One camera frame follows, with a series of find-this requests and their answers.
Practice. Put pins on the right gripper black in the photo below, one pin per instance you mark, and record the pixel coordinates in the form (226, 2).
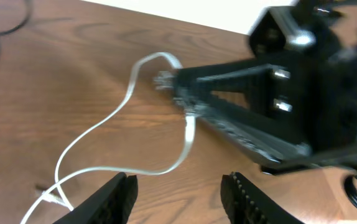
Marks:
(303, 90)

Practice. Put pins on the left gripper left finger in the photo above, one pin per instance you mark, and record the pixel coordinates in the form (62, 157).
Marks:
(111, 204)

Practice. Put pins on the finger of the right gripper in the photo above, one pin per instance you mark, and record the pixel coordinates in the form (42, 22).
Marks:
(227, 77)
(237, 130)

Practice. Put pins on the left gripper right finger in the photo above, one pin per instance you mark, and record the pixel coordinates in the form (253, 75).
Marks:
(244, 203)

